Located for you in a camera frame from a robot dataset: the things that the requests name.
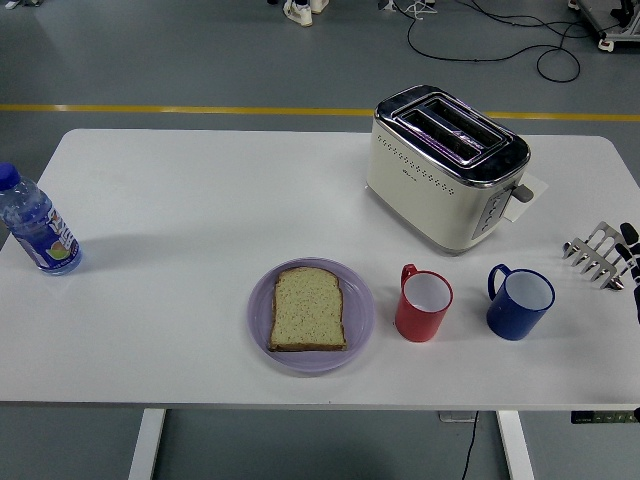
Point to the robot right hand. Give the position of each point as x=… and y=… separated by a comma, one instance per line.
x=636, y=300

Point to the blue cup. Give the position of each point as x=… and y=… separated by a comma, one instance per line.
x=512, y=320

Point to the red cup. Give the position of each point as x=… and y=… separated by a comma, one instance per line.
x=417, y=325

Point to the bread slice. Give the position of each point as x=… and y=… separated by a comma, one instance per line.
x=307, y=312

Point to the metal toast rack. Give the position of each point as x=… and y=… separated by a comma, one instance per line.
x=595, y=250

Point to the black table control panel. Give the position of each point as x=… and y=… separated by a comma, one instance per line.
x=600, y=417

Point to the white table leg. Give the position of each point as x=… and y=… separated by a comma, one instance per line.
x=517, y=445
x=146, y=445

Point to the grey box under table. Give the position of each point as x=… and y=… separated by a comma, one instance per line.
x=450, y=416

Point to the cream and chrome toaster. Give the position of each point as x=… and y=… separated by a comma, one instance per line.
x=425, y=200

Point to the equipment cart with wheels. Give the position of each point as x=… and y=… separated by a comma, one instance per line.
x=617, y=30

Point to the purple plate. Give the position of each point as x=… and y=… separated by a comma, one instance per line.
x=360, y=310

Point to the person's white shoe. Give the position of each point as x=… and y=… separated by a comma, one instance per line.
x=320, y=5
x=300, y=12

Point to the blue-capped water bottle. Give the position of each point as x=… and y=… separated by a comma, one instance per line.
x=35, y=225

